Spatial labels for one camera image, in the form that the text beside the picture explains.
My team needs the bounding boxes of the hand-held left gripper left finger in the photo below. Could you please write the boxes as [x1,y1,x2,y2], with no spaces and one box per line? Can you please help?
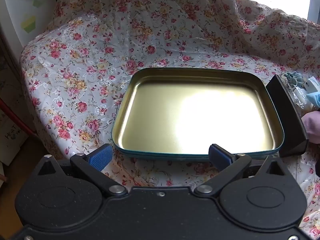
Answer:
[37,144,128,197]

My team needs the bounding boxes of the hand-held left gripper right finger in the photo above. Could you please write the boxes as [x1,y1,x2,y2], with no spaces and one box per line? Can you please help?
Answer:
[194,144,288,197]

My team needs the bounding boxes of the teal metal tin tray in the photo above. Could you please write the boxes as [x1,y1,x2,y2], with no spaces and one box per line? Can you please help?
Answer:
[111,67,285,159]

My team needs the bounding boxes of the clear plastic bag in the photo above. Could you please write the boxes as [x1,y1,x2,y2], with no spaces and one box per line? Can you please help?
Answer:
[291,84,309,109]

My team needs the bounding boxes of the light blue face mask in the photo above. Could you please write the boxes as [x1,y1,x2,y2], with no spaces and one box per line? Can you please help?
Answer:
[306,92,320,110]

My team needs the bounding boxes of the blue-grey drawstring pouch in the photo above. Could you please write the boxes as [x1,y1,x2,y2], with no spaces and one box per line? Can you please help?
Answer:
[285,71,304,87]

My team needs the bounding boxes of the white pocket tissue pack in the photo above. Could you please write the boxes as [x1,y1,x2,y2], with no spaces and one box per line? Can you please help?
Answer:
[304,77,320,94]

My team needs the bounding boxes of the black triangular glasses case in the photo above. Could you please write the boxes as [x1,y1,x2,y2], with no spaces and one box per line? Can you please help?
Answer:
[265,74,308,158]

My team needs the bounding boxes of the cardboard box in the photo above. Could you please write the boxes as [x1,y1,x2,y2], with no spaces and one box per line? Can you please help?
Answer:
[0,87,35,167]

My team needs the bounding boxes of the pink cloth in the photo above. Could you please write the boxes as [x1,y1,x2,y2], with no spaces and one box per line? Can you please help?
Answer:
[301,111,320,143]

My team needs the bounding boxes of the floral printed cloth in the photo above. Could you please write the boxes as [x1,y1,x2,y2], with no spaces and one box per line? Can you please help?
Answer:
[20,0,320,240]

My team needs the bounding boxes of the white cabinet with stickers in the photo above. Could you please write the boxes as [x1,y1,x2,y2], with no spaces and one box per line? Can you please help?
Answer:
[0,0,62,55]

